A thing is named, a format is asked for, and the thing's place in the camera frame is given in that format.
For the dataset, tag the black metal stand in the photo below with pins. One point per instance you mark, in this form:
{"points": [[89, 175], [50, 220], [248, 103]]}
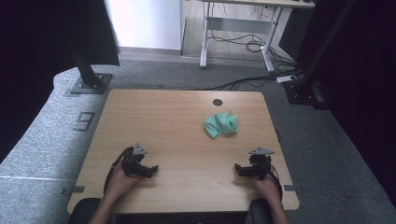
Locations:
{"points": [[90, 82], [306, 90]]}

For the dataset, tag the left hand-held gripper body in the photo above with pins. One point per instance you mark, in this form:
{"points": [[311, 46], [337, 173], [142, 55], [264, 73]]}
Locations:
{"points": [[132, 161]]}

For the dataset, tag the black chair armrest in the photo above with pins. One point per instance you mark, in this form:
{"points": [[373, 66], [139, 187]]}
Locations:
{"points": [[82, 211], [260, 213]]}

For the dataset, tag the round black table grommet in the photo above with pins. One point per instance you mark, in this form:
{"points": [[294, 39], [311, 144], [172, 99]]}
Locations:
{"points": [[217, 102]]}

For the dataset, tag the green cloth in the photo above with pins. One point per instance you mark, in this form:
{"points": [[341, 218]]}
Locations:
{"points": [[221, 124]]}

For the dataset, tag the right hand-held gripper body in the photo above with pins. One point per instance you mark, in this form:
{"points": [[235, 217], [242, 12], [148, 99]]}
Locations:
{"points": [[260, 165]]}

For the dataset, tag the person's left hand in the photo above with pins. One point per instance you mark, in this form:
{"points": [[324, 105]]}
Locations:
{"points": [[120, 185]]}

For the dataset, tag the black curtain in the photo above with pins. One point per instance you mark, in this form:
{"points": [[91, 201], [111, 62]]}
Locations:
{"points": [[37, 62], [367, 93]]}

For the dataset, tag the person's right hand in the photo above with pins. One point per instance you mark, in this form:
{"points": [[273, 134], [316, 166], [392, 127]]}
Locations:
{"points": [[269, 189]]}

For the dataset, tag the white power strip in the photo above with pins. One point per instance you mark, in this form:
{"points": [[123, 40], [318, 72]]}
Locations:
{"points": [[286, 79]]}

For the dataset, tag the white metal frame desk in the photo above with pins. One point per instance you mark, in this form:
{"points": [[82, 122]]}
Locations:
{"points": [[239, 25]]}

